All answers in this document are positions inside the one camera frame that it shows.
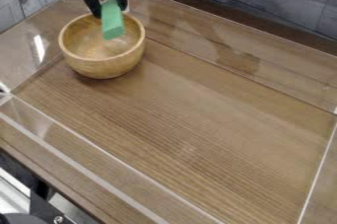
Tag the clear acrylic tray walls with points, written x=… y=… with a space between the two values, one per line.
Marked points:
x=215 y=134

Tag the green rectangular block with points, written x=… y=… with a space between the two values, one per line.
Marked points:
x=112 y=20

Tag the wooden bowl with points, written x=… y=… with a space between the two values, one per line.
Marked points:
x=95 y=57

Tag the black metal table bracket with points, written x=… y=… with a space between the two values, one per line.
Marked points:
x=43 y=210

